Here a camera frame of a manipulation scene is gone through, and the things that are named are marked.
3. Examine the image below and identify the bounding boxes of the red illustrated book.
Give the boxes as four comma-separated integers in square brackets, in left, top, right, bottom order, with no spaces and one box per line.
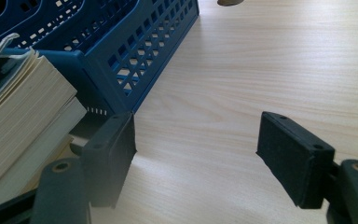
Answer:
[0,96,88,203]

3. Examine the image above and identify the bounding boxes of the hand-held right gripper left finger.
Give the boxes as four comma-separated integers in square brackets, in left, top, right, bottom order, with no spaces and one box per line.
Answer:
[80,111,138,209]

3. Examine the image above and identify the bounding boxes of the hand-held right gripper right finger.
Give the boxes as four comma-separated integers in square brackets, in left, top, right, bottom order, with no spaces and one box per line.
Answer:
[255,111,336,209]

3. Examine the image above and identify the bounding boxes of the small dark round object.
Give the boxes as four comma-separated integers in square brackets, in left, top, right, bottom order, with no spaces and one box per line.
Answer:
[216,0,245,7]

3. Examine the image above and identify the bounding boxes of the blue plastic book rack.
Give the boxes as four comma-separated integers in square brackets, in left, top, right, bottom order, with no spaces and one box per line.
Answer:
[0,0,200,118]

